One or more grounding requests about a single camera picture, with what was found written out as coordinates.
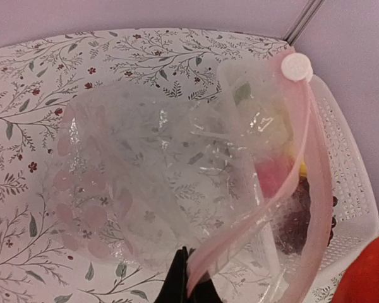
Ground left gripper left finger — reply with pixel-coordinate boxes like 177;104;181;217
155;246;189;303

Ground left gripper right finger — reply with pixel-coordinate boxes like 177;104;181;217
188;272;222;303

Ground clear zip top bag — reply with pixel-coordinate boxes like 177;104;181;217
45;49;332;302

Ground red toy bell pepper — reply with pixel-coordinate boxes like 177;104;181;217
255;156;294;198

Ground orange toy pumpkin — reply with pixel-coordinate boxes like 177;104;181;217
332;237;379;303

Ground dark red toy grapes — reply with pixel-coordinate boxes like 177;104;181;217
274;178;339;256

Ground white plastic basket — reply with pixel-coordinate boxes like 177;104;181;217
249;75;379;294

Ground floral table mat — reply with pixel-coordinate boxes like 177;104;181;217
0;27;345;303

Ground right aluminium frame post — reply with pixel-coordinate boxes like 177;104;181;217
283;0;325;45

